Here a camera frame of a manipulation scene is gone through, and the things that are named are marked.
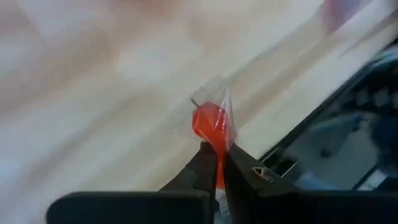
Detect red candy yellow print wrapper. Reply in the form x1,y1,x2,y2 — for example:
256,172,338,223
172,79,239,218

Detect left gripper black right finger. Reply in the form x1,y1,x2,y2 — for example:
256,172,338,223
223,142,398,224

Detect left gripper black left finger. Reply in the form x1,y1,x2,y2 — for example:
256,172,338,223
46,141,218,224

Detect black aluminium table frame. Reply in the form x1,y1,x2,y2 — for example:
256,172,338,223
257,37,398,175

